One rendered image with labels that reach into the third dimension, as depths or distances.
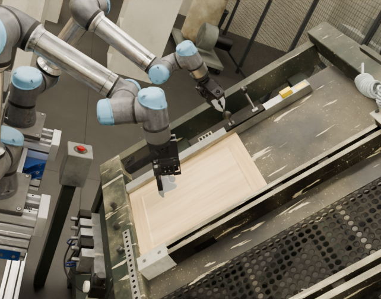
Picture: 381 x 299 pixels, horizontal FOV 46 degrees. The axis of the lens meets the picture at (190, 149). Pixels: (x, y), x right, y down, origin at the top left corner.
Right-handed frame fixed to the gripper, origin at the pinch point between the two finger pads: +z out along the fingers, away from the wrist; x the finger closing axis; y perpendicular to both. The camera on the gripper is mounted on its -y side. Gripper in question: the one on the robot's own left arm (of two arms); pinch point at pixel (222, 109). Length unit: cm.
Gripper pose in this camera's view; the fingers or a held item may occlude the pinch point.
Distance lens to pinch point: 202.9
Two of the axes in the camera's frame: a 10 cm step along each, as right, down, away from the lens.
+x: -7.3, 6.6, -1.8
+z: 4.6, 6.7, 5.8
